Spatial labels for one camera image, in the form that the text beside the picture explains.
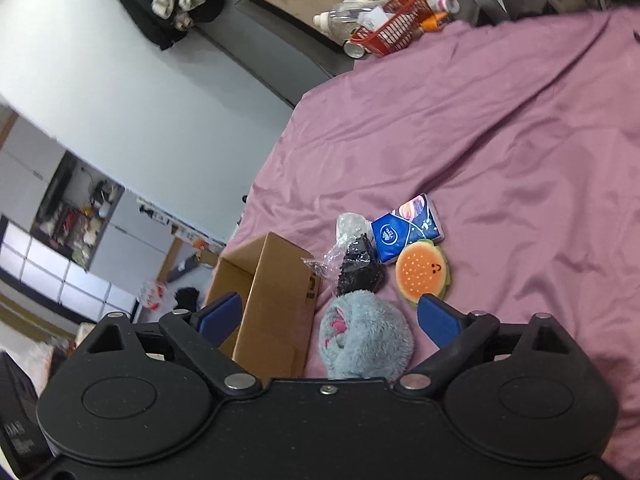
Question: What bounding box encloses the red plastic basket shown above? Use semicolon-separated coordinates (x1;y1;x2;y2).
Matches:
350;0;434;57

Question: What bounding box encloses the grey fluffy plush toy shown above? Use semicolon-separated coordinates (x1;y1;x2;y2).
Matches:
319;290;416;380

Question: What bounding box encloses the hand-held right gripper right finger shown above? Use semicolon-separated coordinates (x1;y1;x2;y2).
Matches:
398;294;576;394

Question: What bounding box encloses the pink bed sheet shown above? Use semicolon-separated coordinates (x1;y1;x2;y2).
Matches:
224;8;640;480

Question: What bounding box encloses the black item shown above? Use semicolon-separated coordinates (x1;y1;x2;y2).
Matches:
301;212;387;297

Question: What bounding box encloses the white cabinet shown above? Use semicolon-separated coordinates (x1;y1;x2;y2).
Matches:
0;119;176;325

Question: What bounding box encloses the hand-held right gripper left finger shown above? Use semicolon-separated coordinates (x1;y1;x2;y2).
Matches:
80;291;262;395

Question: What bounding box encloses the orange bottle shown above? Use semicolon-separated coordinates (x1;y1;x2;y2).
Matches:
419;11;451;34

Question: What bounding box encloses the blue tissue pack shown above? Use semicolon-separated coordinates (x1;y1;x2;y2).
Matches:
371;194;445;264

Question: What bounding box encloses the hamburger plush toy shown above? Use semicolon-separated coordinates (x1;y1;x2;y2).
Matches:
395;238;453;311

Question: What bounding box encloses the brown cardboard box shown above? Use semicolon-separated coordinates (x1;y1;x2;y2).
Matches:
202;231;324;380

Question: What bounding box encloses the clear plastic bottle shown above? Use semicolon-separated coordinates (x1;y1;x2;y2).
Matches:
313;2;386;44

